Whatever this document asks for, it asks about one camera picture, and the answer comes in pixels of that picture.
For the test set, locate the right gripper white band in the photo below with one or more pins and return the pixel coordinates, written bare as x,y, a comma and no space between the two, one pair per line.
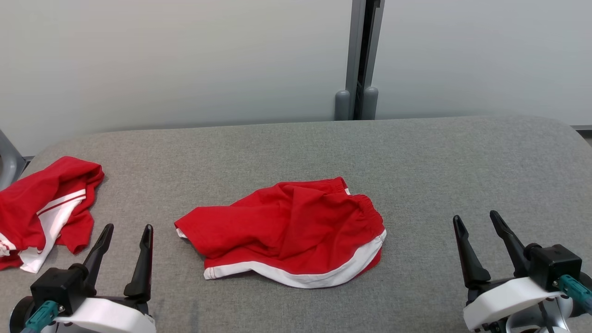
508,298

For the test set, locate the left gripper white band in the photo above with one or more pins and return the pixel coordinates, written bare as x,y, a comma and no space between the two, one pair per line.
111,319

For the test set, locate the red and white jersey shirt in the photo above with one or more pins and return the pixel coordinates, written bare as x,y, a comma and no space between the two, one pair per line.
27,199

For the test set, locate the red shorts with white trim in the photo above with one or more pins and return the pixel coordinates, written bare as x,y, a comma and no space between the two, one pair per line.
300,226

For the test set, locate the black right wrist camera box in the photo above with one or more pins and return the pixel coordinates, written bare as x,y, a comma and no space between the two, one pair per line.
555,266

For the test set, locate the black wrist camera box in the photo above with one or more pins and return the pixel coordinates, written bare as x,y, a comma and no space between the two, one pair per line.
55,284
555,266

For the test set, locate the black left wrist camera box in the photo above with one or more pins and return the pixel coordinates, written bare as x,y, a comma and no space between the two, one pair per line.
55,284

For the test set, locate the teal right camera connector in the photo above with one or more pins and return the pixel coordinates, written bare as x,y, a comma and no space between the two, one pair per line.
576,291

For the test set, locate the teal camera connector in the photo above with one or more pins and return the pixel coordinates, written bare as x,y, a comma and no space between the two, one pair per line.
576,291
41,317

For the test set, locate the teal left camera connector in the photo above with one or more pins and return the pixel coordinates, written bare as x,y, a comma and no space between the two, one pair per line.
41,317

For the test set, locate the grey metal frame piece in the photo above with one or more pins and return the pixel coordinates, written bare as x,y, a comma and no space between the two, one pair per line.
9,162

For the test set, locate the grey partition post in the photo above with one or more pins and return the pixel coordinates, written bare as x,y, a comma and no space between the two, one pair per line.
365,46

